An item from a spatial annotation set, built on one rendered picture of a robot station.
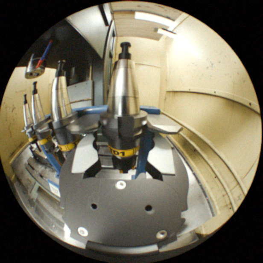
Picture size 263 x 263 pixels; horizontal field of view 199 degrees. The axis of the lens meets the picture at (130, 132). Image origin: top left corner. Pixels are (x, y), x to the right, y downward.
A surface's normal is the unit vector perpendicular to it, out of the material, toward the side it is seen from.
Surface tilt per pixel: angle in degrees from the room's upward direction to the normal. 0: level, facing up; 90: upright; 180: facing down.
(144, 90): 90
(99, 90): 90
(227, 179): 90
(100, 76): 90
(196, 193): 24
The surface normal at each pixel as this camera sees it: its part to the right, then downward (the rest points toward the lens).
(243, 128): -1.00, 0.00
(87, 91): 0.02, 0.46
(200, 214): -0.38, -0.81
